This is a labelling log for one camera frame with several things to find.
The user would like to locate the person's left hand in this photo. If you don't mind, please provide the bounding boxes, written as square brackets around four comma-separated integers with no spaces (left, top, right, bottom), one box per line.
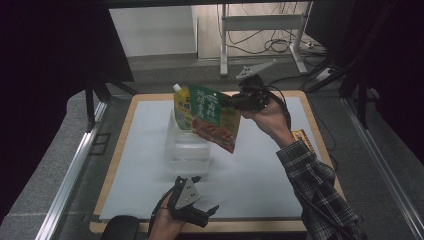
[148,194,188,240]

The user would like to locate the black stand legs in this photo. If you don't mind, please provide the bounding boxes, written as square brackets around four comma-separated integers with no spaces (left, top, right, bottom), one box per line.
[83,74,138,132]

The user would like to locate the small red and gold box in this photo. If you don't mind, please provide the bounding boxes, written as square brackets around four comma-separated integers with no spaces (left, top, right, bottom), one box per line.
[291,128,318,158]

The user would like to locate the tangle of black floor cables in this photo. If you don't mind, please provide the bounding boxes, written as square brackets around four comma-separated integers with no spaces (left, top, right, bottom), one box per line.
[216,2,329,58]

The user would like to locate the white power strip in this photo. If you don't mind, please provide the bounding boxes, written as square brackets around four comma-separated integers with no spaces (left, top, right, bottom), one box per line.
[314,67,335,83]

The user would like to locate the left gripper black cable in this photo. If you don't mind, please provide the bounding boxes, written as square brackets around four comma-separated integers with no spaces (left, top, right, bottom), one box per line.
[147,185,177,236]

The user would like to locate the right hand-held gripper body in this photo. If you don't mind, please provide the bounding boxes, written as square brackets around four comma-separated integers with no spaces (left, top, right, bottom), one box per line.
[235,58,278,113]

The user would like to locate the green and red snack packet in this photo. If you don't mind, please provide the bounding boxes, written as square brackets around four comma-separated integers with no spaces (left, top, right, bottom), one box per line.
[187,83,242,155]

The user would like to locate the black floor cable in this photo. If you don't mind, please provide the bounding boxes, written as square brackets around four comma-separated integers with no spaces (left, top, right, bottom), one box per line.
[266,73,323,88]

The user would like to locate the white desk frame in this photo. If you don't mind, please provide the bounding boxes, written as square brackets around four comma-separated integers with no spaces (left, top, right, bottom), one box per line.
[219,1,310,77]

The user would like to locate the aluminium rail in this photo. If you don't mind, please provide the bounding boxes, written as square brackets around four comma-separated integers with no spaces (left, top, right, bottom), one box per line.
[34,100,108,240]
[342,97,424,240]

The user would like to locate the dark curtain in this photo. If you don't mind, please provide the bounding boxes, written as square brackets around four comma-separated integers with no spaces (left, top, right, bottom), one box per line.
[304,0,424,164]
[0,0,135,221]

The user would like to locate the person's right hand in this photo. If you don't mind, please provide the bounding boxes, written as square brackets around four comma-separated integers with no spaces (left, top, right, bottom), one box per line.
[240,99,296,150]

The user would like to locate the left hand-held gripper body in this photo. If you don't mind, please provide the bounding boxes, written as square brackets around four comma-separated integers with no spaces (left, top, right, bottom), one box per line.
[167,176,210,228]

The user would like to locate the black rounded object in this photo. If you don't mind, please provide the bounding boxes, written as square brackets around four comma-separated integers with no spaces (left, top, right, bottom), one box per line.
[99,214,141,240]

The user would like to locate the clear plastic container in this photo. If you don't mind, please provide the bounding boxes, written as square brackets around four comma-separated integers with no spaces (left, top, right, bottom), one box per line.
[164,109,212,175]

